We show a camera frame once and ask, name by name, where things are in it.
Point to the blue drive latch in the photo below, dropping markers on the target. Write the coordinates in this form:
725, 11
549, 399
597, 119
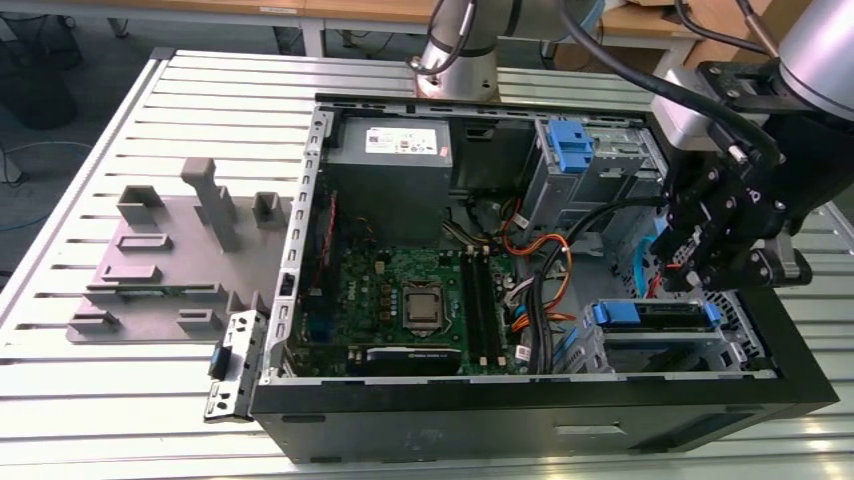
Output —
570, 145

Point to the metal disk bay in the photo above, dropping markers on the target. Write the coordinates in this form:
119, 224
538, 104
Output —
668, 341

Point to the hard disk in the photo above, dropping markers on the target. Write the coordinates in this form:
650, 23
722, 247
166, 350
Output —
621, 315

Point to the wooden cabinet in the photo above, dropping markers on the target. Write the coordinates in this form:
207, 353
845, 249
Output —
724, 15

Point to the CPU socket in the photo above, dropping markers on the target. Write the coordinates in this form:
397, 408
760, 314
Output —
423, 326

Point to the grey power supply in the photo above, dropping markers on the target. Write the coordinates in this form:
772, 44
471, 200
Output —
387, 190

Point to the green motherboard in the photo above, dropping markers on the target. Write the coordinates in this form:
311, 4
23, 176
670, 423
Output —
374, 300

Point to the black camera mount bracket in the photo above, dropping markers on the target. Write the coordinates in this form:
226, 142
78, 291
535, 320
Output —
741, 82

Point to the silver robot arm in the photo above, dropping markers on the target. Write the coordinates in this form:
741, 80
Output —
461, 65

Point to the silver CPU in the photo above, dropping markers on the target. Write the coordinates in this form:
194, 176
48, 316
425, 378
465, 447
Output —
422, 306

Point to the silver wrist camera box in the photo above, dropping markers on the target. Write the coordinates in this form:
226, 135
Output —
681, 115

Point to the metal drive cage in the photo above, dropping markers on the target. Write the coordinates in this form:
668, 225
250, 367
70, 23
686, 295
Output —
581, 192

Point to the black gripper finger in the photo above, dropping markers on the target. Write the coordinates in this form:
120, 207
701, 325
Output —
701, 195
761, 265

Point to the wooden desk white frame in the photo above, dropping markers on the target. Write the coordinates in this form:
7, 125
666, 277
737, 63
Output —
200, 6
650, 25

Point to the black RAM slot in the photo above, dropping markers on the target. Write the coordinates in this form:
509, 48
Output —
491, 300
475, 300

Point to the metal bracket with blue tab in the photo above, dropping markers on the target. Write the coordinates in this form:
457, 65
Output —
234, 395

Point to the black PC case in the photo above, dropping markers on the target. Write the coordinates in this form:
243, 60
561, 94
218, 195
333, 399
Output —
467, 425

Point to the green RAM stick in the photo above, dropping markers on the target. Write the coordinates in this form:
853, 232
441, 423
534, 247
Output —
143, 291

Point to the grey parts rack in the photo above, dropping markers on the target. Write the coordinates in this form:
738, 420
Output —
180, 250

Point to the black graphics card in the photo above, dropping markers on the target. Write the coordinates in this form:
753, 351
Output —
414, 357

